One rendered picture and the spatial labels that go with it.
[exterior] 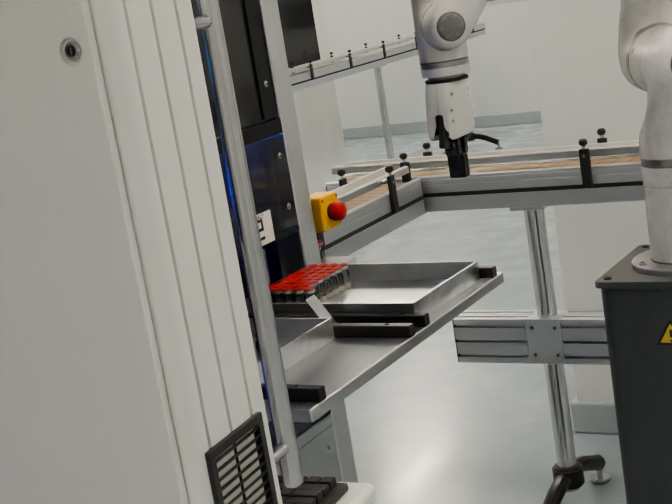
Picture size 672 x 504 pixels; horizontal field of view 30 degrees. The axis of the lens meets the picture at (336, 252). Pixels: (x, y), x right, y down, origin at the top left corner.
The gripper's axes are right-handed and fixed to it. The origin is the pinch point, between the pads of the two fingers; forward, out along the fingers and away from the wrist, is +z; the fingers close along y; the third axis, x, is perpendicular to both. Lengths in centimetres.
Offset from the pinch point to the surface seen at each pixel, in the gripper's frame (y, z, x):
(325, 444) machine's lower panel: -3, 55, -39
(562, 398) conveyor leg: -87, 77, -22
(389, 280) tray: -5.5, 22.2, -20.4
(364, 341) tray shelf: 29.4, 22.4, -6.8
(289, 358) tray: 41.8, 21.1, -13.3
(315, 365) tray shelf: 41.0, 22.4, -9.1
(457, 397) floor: -168, 110, -94
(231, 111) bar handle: 83, -23, 13
